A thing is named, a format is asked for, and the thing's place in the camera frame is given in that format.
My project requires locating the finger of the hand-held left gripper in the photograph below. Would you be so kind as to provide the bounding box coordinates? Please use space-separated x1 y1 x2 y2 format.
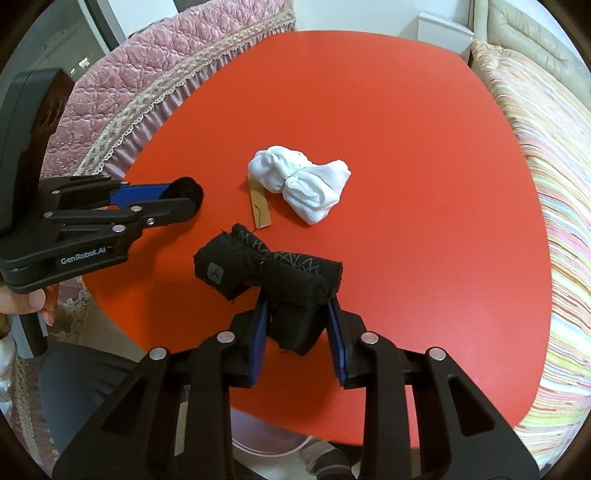
41 198 197 250
37 176 175 210

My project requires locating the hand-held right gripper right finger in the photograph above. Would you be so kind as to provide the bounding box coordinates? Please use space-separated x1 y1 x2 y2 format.
325 298 541 480

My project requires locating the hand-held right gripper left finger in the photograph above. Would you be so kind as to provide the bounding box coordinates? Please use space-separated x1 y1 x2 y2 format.
53 302 271 480

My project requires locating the black sock pair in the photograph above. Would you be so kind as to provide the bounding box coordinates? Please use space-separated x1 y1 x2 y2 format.
193 224 343 356

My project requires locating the person's left hand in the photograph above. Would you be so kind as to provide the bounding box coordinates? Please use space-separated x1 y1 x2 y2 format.
0 281 58 324

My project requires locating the brown cardboard tag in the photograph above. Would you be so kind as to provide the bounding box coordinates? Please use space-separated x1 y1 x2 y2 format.
248 174 272 229

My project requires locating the dark framed window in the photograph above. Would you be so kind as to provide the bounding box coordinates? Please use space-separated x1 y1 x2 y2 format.
14 0 125 93

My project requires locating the red table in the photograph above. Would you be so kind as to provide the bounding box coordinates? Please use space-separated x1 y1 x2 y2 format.
85 30 555 450

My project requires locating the white sock bundle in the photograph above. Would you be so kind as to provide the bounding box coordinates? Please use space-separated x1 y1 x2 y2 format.
248 145 352 226

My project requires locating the person's leg in grey trousers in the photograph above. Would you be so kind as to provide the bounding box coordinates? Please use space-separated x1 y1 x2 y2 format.
39 344 139 457

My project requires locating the bed with striped sheet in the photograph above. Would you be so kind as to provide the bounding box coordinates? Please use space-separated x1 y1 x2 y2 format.
468 41 591 467

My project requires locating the white nightstand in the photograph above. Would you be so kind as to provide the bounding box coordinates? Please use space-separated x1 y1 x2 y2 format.
418 13 475 56

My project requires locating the beige padded headboard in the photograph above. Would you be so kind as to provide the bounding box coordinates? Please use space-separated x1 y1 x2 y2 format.
471 0 591 93

